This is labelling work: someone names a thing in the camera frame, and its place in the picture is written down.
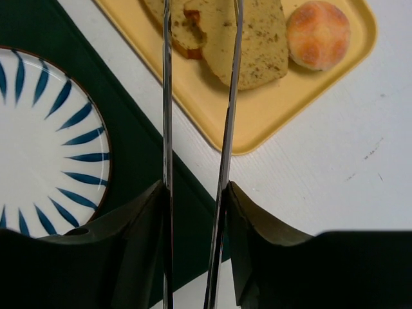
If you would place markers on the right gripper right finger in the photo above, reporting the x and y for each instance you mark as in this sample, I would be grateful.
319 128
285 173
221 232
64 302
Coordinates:
277 266

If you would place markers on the yellow tray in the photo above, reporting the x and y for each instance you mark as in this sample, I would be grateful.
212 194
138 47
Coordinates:
259 112

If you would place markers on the seeded bread slice front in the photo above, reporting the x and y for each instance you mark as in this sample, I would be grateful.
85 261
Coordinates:
187 39

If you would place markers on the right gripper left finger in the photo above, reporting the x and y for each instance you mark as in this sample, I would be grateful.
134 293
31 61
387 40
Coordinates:
106 263

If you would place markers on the metal tongs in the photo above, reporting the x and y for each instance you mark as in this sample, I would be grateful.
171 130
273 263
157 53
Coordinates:
211 293

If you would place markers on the seeded bread slice back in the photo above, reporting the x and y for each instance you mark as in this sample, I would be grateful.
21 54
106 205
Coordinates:
264 50

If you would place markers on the dark green cloth mat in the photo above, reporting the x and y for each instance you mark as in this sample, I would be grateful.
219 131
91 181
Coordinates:
44 28

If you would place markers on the blue striped white plate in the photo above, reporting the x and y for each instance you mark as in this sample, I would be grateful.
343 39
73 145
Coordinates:
55 152

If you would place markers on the seeded bread slice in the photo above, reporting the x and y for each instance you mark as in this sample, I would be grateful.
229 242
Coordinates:
264 50
187 39

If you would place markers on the round bread bun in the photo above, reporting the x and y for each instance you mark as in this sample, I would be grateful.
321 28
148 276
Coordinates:
318 35

